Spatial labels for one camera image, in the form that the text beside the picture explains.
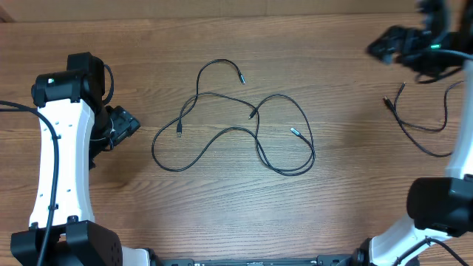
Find long black usb cable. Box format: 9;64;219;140
151;92;317;177

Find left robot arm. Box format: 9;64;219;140
10;52;159;265

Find black cable silver plugs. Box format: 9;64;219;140
383;81;464;158

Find short black usb cable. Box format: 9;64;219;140
176;58;246;138

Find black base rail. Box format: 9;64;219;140
160;254;352;266

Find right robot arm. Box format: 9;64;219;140
338;0;472;265

